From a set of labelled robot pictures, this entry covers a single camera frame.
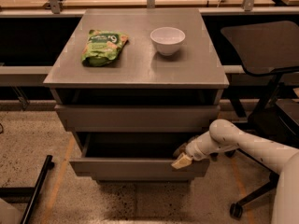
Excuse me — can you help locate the white bowl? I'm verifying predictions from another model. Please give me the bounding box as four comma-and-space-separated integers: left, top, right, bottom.
150, 27, 186, 56

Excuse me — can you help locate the black stand leg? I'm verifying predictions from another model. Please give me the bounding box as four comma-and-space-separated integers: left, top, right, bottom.
0, 155, 55, 224

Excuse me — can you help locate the black office chair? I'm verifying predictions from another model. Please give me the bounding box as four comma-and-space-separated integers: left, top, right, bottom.
220, 21, 299, 220

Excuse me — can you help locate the grey drawer cabinet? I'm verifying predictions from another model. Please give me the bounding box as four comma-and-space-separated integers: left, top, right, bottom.
43, 7, 230, 184

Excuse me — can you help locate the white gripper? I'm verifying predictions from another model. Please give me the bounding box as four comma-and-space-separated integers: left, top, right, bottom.
171, 137, 203, 169

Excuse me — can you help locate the grey drawer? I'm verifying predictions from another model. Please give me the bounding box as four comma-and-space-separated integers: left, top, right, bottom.
70, 133, 209, 182
55, 105, 220, 133

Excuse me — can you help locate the green snack bag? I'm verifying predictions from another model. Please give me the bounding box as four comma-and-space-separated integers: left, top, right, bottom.
81, 30, 129, 67

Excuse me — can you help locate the grey top drawer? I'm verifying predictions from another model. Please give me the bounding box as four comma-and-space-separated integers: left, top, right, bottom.
55, 105, 220, 133

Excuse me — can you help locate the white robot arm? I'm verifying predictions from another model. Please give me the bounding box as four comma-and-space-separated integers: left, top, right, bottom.
172, 119, 299, 224

